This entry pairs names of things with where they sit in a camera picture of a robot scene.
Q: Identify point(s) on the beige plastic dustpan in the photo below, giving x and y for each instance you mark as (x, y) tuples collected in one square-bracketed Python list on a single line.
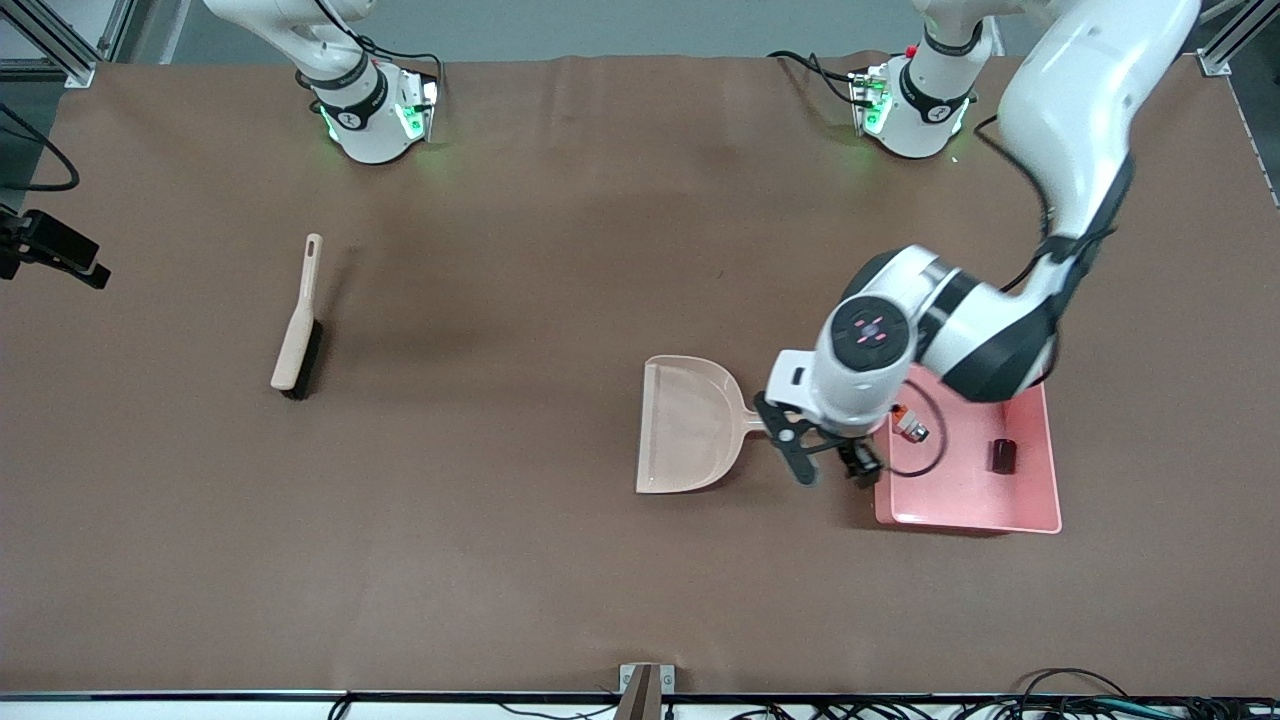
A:
[(685, 430)]

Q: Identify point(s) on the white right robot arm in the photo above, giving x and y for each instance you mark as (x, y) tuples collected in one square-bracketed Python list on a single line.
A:
[(365, 120)]

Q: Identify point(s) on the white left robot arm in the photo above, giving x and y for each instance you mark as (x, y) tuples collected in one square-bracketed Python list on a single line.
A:
[(1080, 100)]

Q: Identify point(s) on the pink plastic bin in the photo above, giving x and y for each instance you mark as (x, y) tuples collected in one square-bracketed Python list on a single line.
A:
[(960, 495)]

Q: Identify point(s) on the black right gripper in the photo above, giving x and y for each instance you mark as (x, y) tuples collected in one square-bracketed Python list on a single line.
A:
[(8, 264)]

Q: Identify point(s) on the dark brown cylindrical capacitor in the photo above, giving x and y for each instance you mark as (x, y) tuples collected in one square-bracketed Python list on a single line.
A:
[(1003, 455)]

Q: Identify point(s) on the brown table mat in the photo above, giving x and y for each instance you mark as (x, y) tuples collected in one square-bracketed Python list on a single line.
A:
[(400, 580)]

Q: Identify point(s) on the white green electronic component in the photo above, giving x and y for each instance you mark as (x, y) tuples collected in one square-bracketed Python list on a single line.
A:
[(911, 424)]

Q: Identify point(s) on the grey metal bracket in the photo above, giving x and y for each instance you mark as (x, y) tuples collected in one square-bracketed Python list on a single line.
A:
[(645, 690)]

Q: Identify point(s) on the aluminium frame profile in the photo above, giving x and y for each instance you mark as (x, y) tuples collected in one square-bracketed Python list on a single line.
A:
[(60, 45), (1240, 40)]

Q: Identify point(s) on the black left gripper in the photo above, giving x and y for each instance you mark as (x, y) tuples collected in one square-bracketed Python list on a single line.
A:
[(858, 456)]

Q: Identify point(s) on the beige brush with black bristles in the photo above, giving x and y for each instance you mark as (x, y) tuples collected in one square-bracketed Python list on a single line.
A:
[(296, 340)]

